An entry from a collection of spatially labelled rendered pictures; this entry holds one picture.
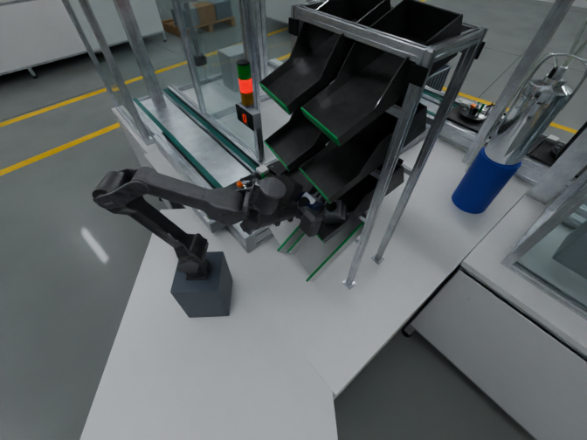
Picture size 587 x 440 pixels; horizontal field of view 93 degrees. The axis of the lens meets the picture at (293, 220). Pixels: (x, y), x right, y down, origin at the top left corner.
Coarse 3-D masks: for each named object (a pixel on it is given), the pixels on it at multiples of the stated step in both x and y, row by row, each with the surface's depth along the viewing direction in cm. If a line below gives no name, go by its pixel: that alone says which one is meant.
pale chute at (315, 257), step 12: (348, 228) 88; (360, 228) 82; (300, 240) 95; (312, 240) 95; (336, 240) 90; (348, 240) 84; (300, 252) 97; (312, 252) 94; (324, 252) 91; (336, 252) 85; (312, 264) 94; (324, 264) 86; (312, 276) 88
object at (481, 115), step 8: (464, 104) 170; (472, 104) 153; (456, 112) 167; (464, 112) 163; (472, 112) 157; (480, 112) 163; (456, 120) 161; (464, 120) 161; (472, 120) 159; (480, 120) 158; (472, 128) 156
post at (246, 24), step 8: (240, 0) 89; (248, 0) 89; (240, 8) 90; (248, 8) 90; (240, 16) 92; (248, 16) 92; (248, 24) 94; (248, 32) 95; (248, 40) 97; (248, 48) 98; (248, 56) 100; (256, 64) 104; (256, 72) 106; (256, 80) 108; (256, 88) 110; (256, 96) 113; (256, 104) 115; (256, 136) 126; (256, 144) 130; (256, 152) 134
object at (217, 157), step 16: (208, 128) 157; (176, 144) 147; (192, 144) 153; (208, 144) 153; (224, 144) 148; (240, 144) 147; (192, 160) 139; (208, 160) 144; (224, 160) 144; (240, 160) 142; (256, 160) 137; (208, 176) 131; (224, 176) 136; (240, 176) 136
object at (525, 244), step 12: (576, 180) 115; (564, 192) 120; (552, 204) 125; (564, 204) 86; (576, 204) 84; (540, 216) 125; (552, 216) 90; (564, 216) 87; (540, 228) 94; (552, 228) 92; (528, 240) 99; (540, 240) 96; (516, 252) 105; (504, 264) 111; (528, 276) 106; (540, 288) 105; (552, 288) 102; (564, 300) 100; (576, 312) 99
